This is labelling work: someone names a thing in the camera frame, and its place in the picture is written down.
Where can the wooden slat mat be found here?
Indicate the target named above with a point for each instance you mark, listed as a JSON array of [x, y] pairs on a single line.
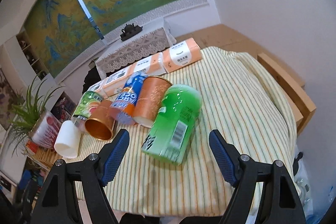
[[44, 157]]

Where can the orange tissue pack leftmost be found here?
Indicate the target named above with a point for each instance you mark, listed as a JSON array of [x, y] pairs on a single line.
[[99, 88]]

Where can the small copper paper cup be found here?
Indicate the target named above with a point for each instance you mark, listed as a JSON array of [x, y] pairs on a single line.
[[100, 123]]

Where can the large orange paper cup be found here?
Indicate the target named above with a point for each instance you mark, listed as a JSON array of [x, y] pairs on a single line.
[[149, 101]]

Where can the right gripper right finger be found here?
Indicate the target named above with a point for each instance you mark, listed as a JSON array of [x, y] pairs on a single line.
[[279, 201]]

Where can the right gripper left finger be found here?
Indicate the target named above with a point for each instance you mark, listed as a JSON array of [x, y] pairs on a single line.
[[58, 202]]

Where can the wooden wall shelf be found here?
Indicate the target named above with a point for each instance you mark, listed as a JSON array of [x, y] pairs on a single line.
[[31, 56]]

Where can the striped yellow tablecloth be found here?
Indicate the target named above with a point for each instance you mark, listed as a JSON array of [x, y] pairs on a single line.
[[241, 100]]

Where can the white paper cup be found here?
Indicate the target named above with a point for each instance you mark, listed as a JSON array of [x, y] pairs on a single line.
[[68, 140]]

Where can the landscape painting blind left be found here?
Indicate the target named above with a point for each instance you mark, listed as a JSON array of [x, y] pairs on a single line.
[[59, 31]]

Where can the orange tissue pack far right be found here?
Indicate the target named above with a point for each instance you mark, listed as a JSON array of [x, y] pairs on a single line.
[[181, 54]]

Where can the black teapot set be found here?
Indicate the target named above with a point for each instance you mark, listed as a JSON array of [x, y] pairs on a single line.
[[129, 31]]

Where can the green spider plant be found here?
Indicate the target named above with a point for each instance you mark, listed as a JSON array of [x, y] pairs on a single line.
[[28, 113]]

